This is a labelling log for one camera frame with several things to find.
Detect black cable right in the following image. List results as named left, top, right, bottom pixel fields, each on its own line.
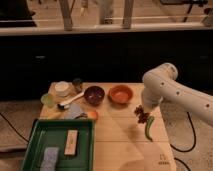
left=170, top=111, right=201, bottom=171

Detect white round container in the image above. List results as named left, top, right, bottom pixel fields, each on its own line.
left=54, top=81, right=70, bottom=97

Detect wooden block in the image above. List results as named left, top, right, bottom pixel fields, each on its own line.
left=64, top=130, right=78, bottom=155

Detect dark small jar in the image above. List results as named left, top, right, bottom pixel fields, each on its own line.
left=72, top=78, right=83, bottom=93

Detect dark purple grape bunch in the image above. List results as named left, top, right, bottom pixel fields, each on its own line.
left=134, top=105, right=149, bottom=124

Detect blue grey sponge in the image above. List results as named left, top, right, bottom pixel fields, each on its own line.
left=40, top=147, right=59, bottom=171

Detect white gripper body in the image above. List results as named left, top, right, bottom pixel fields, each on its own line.
left=143, top=97, right=161, bottom=111

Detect dark purple bowl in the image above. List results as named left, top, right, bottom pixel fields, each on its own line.
left=84, top=86, right=105, bottom=106

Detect white plastic spoon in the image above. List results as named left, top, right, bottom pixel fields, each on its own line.
left=58, top=92, right=84, bottom=109

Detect black cable left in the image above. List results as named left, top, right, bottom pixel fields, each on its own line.
left=0, top=112, right=30, bottom=144

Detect green chili pepper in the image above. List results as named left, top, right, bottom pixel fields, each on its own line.
left=145, top=116, right=155, bottom=141

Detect green plastic tray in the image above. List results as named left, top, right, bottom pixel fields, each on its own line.
left=21, top=119, right=94, bottom=171

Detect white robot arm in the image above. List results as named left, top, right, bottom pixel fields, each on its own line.
left=141, top=63, right=213, bottom=127

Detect black cable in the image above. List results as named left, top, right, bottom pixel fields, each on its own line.
left=0, top=112, right=30, bottom=144
left=170, top=111, right=201, bottom=171

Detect red bowl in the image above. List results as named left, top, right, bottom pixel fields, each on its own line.
left=108, top=85, right=133, bottom=104

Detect orange peach fruit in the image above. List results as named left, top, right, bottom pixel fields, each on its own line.
left=87, top=110, right=99, bottom=121

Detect grey folded cloth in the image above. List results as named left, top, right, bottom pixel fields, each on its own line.
left=65, top=103, right=86, bottom=119

